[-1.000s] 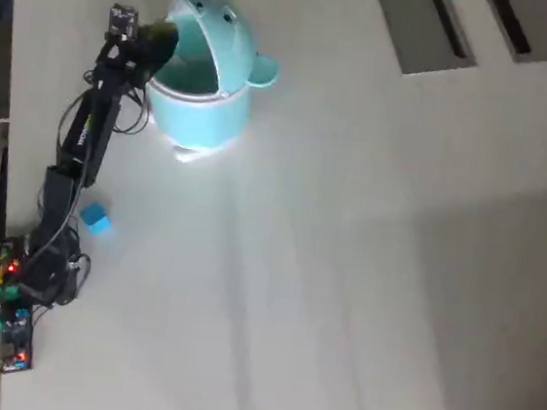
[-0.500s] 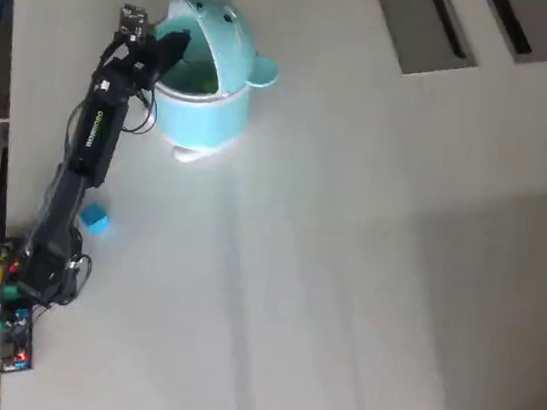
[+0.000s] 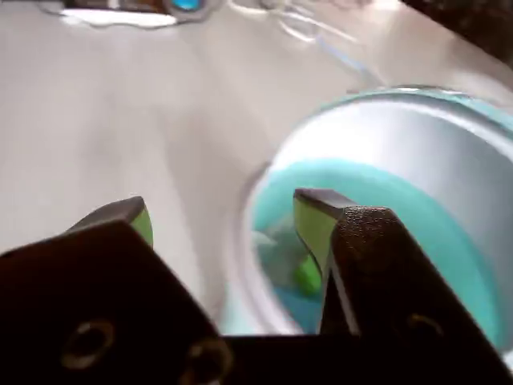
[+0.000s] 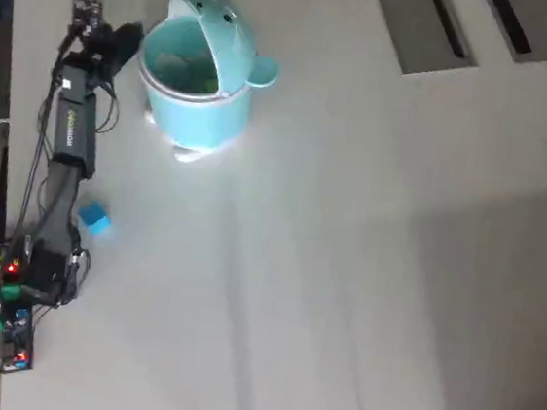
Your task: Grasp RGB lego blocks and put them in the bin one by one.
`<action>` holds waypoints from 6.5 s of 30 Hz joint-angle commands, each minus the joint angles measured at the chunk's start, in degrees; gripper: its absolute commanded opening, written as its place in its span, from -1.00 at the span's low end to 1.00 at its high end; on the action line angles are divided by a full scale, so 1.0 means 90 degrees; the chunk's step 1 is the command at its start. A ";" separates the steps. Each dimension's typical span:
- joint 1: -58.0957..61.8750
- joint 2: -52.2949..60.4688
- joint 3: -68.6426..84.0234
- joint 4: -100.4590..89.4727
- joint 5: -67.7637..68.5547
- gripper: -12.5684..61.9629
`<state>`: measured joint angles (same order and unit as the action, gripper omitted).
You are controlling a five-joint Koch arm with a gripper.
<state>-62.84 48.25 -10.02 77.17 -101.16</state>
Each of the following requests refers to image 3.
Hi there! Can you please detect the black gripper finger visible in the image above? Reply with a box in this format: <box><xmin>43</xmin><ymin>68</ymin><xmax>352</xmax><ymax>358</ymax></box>
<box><xmin>0</xmin><ymin>196</ymin><xmax>234</xmax><ymax>385</ymax></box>
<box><xmin>293</xmin><ymin>188</ymin><xmax>513</xmax><ymax>385</ymax></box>

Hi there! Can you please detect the green lego block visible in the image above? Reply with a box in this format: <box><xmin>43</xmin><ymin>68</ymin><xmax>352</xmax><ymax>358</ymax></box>
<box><xmin>294</xmin><ymin>254</ymin><xmax>324</xmax><ymax>297</ymax></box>

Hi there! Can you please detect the teal whale-shaped bin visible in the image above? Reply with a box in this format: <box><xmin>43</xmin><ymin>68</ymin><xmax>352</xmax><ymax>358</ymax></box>
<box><xmin>224</xmin><ymin>83</ymin><xmax>513</xmax><ymax>354</ymax></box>

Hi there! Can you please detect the white flat box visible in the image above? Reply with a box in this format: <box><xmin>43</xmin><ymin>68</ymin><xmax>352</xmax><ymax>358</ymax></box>
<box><xmin>59</xmin><ymin>7</ymin><xmax>180</xmax><ymax>29</ymax></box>

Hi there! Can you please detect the teal round object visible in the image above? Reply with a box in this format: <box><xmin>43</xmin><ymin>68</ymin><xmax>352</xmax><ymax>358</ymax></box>
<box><xmin>168</xmin><ymin>0</ymin><xmax>206</xmax><ymax>15</ymax></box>

